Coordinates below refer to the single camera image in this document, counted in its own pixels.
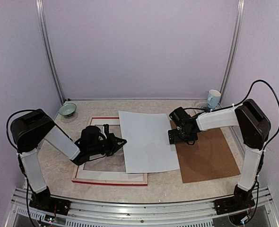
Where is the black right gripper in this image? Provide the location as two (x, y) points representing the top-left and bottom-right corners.
(168, 128), (198, 144)

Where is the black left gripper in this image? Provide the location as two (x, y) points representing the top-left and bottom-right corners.
(88, 133), (127, 157)

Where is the cat and books photo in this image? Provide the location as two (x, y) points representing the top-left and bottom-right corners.
(119, 111), (180, 174)

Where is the brown frame backing board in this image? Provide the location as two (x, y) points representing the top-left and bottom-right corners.
(175, 128), (240, 183)

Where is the red wooden picture frame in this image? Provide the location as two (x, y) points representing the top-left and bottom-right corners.
(72, 117), (148, 186)

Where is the white mat board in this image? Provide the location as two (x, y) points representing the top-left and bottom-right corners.
(76, 117), (145, 182)

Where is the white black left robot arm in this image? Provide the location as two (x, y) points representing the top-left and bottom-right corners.
(6, 109), (127, 210)

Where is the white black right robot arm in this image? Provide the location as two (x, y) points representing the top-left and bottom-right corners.
(168, 96), (273, 210)

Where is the round swirl pattern plate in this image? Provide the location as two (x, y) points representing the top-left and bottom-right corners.
(193, 99), (210, 113)

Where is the light blue ceramic mug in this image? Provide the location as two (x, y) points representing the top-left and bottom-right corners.
(207, 89), (221, 109)

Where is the green ceramic bowl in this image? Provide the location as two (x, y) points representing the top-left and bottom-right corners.
(59, 103), (77, 117)

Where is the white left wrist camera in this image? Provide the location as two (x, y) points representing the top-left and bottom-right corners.
(102, 124), (109, 138)

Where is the aluminium enclosure frame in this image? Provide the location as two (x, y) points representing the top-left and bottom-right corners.
(10, 0), (279, 227)

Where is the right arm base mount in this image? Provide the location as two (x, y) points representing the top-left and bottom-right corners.
(214, 185), (255, 215)

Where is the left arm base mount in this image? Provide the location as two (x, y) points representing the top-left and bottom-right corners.
(29, 193), (71, 216)

